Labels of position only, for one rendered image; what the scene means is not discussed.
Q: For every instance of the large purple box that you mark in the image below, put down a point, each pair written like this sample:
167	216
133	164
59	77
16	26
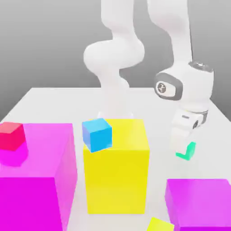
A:
200	202

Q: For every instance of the large magenta box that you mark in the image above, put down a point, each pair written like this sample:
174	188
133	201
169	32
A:
36	180

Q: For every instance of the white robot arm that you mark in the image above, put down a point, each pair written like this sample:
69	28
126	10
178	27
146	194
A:
115	54

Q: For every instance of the small green cube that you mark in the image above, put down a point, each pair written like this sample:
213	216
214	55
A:
191	150

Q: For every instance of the small red cube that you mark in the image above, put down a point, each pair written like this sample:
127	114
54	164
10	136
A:
10	137

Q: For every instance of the large yellow box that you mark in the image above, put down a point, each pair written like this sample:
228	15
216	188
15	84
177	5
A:
117	176

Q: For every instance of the small yellow cube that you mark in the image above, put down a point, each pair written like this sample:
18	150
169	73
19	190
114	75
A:
159	225

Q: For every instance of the small blue cube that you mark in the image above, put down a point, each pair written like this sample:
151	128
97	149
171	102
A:
99	137

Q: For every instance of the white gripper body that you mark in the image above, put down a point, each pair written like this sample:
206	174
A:
179	139

